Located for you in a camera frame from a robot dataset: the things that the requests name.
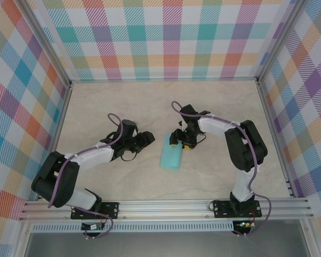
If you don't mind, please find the wide aluminium mounting rail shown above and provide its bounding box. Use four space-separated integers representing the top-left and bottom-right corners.
18 197 315 222

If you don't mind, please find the right gripper thin black cable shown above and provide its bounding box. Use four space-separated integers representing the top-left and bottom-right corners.
194 132 207 145

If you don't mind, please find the teal paper sheet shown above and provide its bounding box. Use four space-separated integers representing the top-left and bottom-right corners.
159 133 184 170

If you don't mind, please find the aluminium table edge rail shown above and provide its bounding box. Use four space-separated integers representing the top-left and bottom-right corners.
36 82 73 201
256 80 297 199

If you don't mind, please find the thin aluminium table rail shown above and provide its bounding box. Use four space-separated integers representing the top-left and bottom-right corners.
69 76 259 84

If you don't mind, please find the left gripper thin black cable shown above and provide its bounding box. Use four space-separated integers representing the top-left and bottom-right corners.
119 149 137 162

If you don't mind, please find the white slotted cable duct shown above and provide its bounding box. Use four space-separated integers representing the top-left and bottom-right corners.
32 221 235 233

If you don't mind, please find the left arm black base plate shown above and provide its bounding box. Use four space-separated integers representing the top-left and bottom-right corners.
70 201 120 220

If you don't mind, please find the gripper thin black cable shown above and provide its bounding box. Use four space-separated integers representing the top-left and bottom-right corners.
194 132 207 145
119 149 137 162

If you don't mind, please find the aluminium frame post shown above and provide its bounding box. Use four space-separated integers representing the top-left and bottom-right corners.
255 0 307 86
20 0 73 88

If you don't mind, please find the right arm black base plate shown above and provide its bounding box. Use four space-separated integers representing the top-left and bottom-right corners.
213 200 262 219

